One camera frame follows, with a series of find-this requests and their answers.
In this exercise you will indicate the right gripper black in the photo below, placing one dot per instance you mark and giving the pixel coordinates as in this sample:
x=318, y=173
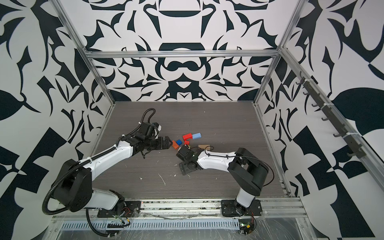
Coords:
x=183, y=169

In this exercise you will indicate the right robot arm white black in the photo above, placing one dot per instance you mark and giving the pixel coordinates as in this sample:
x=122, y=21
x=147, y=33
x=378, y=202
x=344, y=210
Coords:
x=249, y=172

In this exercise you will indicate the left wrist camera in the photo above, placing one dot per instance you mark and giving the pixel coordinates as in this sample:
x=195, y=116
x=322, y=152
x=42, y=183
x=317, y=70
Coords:
x=156, y=129

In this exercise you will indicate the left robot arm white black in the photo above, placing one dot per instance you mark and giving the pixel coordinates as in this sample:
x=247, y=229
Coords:
x=73, y=189

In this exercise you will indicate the light blue wood block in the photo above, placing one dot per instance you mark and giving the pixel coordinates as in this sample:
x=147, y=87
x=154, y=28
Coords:
x=196, y=136

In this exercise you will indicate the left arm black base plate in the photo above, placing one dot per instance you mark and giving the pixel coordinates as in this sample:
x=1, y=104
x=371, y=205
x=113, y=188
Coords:
x=127, y=209

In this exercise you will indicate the white slotted cable duct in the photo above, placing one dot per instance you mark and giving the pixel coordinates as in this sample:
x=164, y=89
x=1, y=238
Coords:
x=161, y=224

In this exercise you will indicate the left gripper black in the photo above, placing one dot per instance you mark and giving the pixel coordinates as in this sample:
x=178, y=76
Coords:
x=161, y=145

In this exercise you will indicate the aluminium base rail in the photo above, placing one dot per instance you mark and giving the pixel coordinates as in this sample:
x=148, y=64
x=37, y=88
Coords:
x=172, y=209

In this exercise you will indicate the red arch wood block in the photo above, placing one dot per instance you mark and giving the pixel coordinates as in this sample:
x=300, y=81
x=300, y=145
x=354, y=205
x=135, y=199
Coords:
x=187, y=136

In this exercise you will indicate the natural wood block long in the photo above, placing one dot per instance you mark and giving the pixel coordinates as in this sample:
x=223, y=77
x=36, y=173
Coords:
x=203, y=146

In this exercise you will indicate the small green circuit board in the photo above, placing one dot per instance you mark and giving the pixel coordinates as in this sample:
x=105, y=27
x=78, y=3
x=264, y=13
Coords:
x=247, y=226

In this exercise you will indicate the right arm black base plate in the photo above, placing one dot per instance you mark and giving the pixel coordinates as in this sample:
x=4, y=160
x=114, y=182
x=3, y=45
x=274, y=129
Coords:
x=230, y=208

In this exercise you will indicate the orange wood block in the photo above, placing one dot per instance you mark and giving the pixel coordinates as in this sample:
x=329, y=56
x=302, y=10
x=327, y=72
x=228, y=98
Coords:
x=175, y=145

